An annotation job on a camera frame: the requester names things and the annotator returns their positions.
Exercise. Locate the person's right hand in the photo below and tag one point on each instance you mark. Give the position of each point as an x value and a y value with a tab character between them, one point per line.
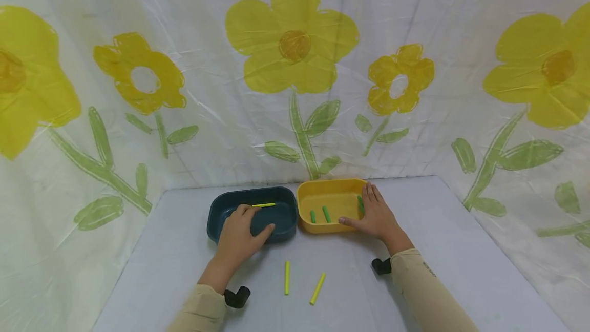
378	216

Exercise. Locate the person's left hand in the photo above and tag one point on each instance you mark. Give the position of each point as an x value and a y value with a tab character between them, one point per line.
237	240

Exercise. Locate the yellow plastic tray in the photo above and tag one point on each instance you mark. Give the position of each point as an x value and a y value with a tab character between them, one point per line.
334	200

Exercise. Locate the dark blue plastic tray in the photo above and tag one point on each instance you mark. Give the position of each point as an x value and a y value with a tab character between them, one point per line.
286	216

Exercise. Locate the person's right forearm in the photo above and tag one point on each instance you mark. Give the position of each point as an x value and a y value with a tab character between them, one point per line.
428	296

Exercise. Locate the person's left forearm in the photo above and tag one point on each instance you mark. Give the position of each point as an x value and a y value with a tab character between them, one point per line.
209	296

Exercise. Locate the green stick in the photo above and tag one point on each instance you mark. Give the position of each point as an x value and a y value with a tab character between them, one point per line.
313	216
326	214
360	203

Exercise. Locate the yellow stick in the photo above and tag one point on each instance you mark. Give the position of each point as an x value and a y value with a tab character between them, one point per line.
317	288
286	277
263	205

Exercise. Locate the black wrist band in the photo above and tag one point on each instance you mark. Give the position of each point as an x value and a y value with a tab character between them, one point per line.
381	266
237	297

